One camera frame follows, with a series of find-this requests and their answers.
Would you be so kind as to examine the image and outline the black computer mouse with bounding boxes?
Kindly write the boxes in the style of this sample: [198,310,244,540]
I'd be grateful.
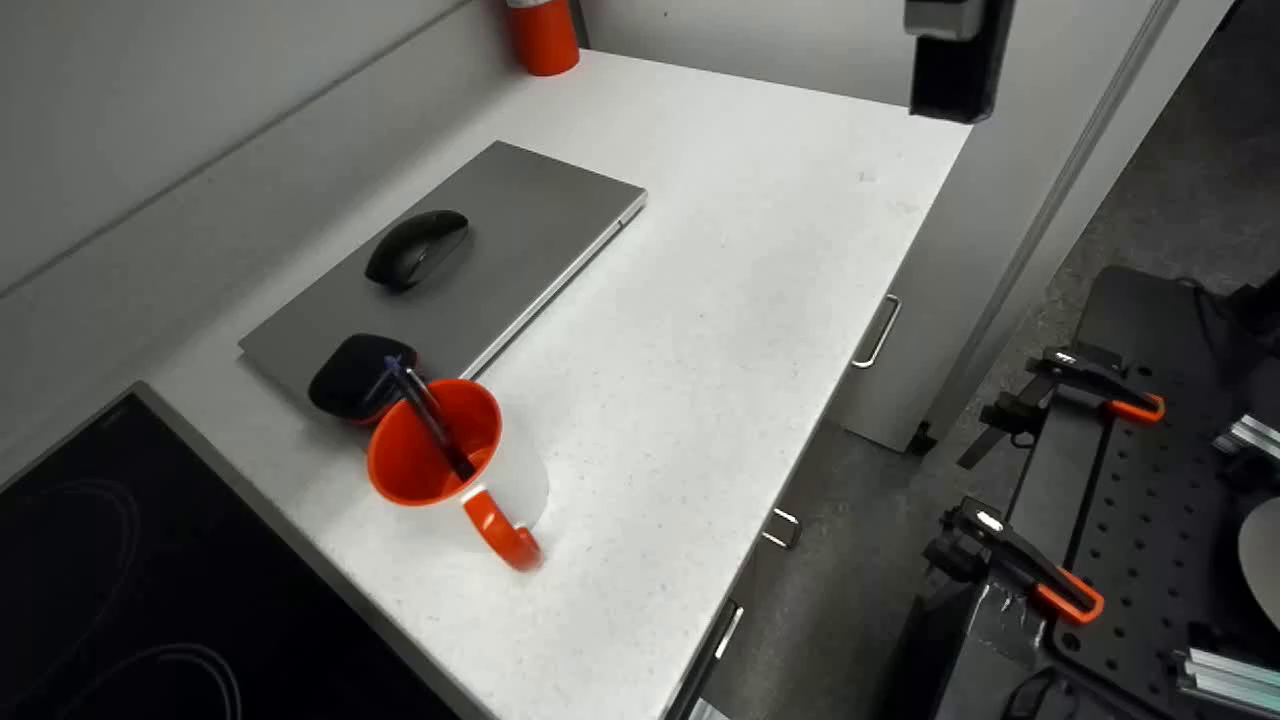
[360,209,474,295]

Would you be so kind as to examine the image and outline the grey closed laptop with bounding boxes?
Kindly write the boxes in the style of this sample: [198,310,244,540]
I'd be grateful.
[237,137,651,414]

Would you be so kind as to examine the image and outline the cabinet drawer front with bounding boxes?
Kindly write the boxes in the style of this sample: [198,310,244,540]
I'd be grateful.
[818,285,944,455]

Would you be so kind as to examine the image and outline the silver cabinet door handle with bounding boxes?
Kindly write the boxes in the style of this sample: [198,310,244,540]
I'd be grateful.
[755,498,808,550]

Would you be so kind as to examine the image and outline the black oval object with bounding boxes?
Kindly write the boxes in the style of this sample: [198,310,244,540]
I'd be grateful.
[305,333,427,427]

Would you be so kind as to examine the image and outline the aluminium extrusion bar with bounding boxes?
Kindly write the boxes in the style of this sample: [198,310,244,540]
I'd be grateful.
[1172,645,1280,720]
[1213,410,1280,471]

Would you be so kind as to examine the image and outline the black glass cooktop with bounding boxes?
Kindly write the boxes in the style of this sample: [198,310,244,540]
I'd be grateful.
[0,382,462,720]

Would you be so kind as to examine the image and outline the dark marker pen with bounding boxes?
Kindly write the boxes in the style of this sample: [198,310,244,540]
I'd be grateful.
[380,353,478,483]

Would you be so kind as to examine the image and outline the red fire extinguisher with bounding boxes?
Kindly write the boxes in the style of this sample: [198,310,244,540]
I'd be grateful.
[501,0,585,79]

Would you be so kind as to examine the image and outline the white mug with orange handle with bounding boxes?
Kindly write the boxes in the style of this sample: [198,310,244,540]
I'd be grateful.
[365,372,552,574]

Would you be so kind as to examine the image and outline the grey round plate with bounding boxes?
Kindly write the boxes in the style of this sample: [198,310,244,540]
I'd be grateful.
[1231,492,1280,632]

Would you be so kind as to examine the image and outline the black wall panel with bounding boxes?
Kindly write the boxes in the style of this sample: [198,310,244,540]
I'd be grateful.
[908,0,1019,127]

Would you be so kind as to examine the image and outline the black clamp with orange grip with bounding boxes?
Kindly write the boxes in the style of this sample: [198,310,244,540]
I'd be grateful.
[957,346,1172,471]
[919,497,1110,632]

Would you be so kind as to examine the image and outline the silver drawer handle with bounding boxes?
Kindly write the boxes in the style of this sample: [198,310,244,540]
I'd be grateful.
[849,292,908,376]

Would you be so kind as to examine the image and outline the silver oven handle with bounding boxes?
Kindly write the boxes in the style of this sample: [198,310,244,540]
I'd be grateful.
[708,599,752,667]

